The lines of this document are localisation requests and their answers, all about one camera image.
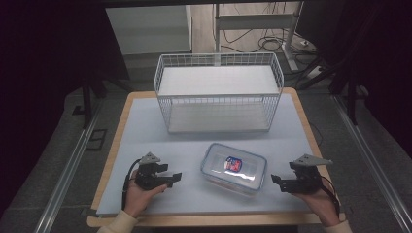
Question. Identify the black tripod legs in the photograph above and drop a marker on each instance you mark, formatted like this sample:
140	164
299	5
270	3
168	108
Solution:
351	97

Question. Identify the black stand legs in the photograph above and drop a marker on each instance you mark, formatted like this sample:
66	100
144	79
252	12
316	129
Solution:
86	100

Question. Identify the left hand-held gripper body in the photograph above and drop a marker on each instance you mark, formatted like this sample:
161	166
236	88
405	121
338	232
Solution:
147	176

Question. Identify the white cabinet panel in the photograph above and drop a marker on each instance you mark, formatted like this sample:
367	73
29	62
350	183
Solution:
149	29

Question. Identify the clear plastic food container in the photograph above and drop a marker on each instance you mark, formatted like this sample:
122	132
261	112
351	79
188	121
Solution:
226	179

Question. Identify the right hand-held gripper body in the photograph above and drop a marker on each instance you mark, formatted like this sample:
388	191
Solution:
307	179

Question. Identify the person's right hand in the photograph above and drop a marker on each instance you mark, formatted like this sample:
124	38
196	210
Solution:
320	205

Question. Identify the person's left hand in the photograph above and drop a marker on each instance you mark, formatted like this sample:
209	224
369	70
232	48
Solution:
137	199

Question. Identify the white metal desk frame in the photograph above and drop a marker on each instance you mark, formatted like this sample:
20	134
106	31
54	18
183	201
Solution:
256	22

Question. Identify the black floor plate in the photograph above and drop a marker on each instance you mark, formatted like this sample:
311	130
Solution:
97	139

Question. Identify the pale blue table mat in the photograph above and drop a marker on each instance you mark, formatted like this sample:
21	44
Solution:
188	152

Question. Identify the white power strip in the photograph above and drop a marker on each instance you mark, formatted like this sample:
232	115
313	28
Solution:
307	44

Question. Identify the aluminium floor rail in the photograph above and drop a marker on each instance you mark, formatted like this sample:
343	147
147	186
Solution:
372	155
69	168

